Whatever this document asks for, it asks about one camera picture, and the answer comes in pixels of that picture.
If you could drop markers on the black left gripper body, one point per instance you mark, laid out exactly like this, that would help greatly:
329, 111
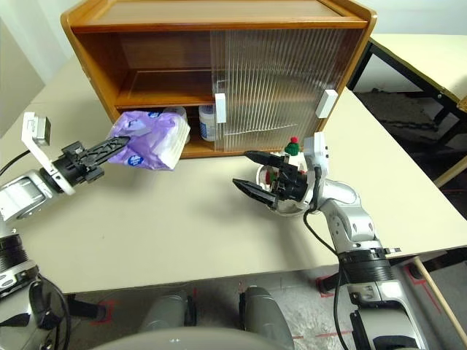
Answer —
76, 166

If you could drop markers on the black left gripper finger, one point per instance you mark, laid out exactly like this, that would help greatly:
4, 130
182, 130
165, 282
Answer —
107, 149

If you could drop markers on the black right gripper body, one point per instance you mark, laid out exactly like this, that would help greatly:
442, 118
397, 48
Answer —
293, 182

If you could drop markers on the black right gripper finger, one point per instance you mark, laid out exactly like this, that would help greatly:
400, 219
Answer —
257, 192
266, 159

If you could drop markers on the white plush bear green hat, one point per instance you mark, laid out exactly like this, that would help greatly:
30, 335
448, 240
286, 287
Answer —
293, 147

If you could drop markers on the purple tissue pack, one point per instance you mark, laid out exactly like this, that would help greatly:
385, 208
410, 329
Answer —
157, 146

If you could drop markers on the white labelled plastic jar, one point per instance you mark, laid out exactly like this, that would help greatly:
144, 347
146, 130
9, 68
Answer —
208, 124
177, 111

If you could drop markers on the cracked ribbed clear sliding door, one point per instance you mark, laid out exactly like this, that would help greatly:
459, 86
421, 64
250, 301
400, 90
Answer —
328, 54

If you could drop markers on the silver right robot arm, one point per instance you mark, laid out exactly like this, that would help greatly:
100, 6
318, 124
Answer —
350, 218

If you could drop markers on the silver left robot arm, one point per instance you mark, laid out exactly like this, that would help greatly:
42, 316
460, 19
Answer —
22, 195

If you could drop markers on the wooden cabinet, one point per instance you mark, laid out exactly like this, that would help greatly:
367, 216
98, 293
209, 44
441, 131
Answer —
219, 14

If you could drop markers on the grey rounded leg shape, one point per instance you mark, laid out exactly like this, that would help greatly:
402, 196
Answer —
266, 317

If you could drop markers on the pale grey rounded shell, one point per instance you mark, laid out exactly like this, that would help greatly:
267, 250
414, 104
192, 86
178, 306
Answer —
175, 341

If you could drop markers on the light wooden stick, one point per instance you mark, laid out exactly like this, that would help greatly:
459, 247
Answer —
439, 300

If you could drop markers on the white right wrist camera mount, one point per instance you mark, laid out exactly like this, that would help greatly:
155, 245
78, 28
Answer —
317, 149

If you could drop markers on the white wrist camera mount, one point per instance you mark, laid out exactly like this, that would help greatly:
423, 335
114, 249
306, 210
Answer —
34, 136
317, 149

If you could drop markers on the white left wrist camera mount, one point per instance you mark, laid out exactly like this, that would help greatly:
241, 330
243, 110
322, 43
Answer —
34, 136

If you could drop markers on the pale side table black frame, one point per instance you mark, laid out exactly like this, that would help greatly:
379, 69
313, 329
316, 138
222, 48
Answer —
419, 47

